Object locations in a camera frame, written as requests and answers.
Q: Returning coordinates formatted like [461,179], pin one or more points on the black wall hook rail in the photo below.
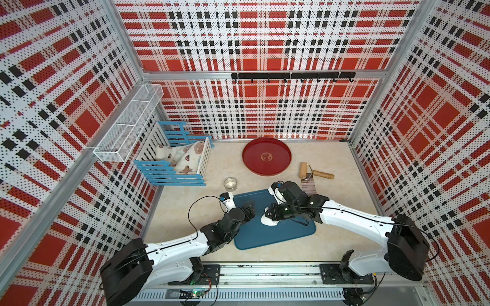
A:
[294,75]

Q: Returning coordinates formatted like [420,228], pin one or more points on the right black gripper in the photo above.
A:
[273,207]

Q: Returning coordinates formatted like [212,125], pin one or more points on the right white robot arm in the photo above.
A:
[402,247]

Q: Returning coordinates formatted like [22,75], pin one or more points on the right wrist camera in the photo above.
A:
[274,191]

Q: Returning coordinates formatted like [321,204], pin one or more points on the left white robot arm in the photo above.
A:
[139,266]

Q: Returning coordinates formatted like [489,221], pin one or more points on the baby doll in crib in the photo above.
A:
[183,159]

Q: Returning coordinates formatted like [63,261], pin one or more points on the blue white toy crib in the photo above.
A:
[160,173]

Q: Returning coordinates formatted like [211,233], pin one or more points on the white dough piece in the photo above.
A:
[265,220]

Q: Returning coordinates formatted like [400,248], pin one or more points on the teal plastic tray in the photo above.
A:
[255,234]

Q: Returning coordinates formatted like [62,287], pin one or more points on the green circuit board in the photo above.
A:
[192,294]

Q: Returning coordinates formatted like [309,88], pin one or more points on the wooden rolling pin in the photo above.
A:
[306,173]

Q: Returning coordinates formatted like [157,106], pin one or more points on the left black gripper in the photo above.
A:
[251,211]

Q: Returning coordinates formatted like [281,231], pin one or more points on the round red tray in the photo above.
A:
[266,156]

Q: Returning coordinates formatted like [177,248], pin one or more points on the white wire mesh basket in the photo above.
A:
[120,140]

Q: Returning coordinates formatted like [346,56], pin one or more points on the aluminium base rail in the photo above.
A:
[292,283]

